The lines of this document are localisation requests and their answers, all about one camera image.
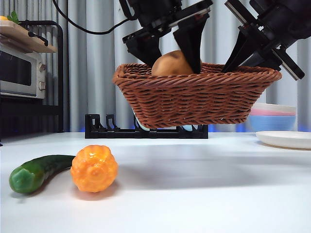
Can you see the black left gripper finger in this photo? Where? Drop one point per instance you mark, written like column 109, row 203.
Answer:
column 192, row 41
column 145, row 52

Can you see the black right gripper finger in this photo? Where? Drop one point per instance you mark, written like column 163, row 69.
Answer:
column 240, row 48
column 262, row 60

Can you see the tan potato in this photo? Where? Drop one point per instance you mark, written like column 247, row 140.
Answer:
column 170, row 64

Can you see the brown wicker basket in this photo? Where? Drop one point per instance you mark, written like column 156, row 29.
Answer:
column 194, row 97

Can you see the orange corn cob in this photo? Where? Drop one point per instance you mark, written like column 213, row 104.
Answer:
column 94, row 170

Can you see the green cucumber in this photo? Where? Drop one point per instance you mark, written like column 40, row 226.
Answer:
column 36, row 172

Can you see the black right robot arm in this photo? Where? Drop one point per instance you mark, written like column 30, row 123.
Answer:
column 286, row 17

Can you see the cream bowl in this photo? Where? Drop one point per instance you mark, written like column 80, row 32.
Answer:
column 274, row 106

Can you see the pink bowl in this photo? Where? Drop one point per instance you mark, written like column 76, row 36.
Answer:
column 267, row 112

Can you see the grey curtain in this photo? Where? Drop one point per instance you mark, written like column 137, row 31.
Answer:
column 97, row 72

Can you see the blue bowl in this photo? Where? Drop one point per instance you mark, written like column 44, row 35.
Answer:
column 272, row 123

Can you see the pale green plate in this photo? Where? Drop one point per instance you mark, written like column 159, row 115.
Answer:
column 142, row 125

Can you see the cream white plate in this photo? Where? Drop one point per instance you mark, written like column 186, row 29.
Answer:
column 286, row 139

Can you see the light blue plate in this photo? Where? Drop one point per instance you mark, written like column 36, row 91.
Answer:
column 187, row 128

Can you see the black dish rack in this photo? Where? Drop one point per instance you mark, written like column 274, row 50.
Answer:
column 116, row 133

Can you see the wooden cutting board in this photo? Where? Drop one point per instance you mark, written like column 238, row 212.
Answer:
column 22, row 38

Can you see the silver toaster oven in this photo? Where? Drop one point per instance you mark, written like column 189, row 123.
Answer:
column 19, row 72

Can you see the green leaves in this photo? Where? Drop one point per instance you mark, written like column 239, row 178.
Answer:
column 14, row 17

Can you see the yellow fruit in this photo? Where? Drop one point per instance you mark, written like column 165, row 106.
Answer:
column 3, row 18

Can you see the black metal shelf frame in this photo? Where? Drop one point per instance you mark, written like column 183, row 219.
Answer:
column 60, row 72

